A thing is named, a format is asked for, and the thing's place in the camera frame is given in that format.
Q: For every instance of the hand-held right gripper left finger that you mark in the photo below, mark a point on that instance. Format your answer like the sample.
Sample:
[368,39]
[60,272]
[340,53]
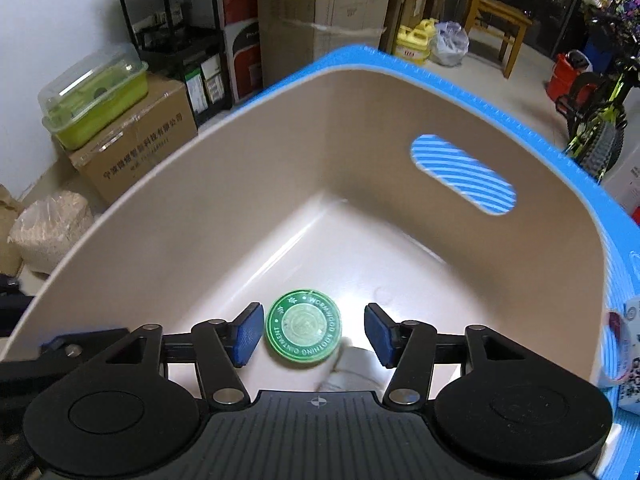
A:
[248,334]

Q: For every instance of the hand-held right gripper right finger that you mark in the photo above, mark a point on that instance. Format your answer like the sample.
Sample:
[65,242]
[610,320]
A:
[378,334]

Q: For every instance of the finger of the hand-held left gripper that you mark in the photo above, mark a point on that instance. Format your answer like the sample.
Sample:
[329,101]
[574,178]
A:
[85,342]

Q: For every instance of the green round ointment tin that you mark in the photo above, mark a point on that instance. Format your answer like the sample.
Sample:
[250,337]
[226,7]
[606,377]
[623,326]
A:
[303,327]

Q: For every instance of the beige plastic storage bin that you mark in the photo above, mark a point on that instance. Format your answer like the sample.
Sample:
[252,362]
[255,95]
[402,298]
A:
[240,170]

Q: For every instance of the clear bag of white grains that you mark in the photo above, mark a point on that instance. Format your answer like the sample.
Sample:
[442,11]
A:
[50,230]

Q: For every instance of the printed brown cardboard box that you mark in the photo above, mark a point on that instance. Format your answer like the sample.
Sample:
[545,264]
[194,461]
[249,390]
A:
[145,145]

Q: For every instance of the green box with clear lid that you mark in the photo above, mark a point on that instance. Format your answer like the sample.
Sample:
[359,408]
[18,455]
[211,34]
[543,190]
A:
[92,100]

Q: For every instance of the green and white boxes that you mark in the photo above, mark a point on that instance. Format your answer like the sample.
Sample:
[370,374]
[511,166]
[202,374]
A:
[205,85]

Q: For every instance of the blue ribbed mat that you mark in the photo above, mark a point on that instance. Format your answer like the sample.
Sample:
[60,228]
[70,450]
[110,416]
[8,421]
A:
[622,240]

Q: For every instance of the white carton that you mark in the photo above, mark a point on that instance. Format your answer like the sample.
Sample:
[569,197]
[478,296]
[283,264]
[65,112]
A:
[625,185]

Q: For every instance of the red and white box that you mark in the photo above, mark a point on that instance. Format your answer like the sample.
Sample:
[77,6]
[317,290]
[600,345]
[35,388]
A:
[242,45]

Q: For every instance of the yellow plastic jug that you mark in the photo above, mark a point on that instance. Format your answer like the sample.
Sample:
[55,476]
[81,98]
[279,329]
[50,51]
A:
[412,42]

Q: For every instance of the translucent plastic bag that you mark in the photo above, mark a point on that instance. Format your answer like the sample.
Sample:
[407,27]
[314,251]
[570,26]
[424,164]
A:
[450,45]

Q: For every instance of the black and green bicycle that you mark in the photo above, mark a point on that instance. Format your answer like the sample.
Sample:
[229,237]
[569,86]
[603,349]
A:
[600,130]

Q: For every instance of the black metal shelf rack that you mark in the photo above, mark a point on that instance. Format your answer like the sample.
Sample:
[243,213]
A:
[165,35]

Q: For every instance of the red bucket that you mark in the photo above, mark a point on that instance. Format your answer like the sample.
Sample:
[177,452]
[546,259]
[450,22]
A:
[565,77]

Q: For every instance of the large tall cardboard box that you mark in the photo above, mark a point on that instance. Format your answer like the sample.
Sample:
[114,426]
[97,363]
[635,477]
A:
[320,15]

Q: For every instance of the wooden chair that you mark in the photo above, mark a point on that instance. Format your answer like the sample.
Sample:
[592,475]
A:
[500,12]

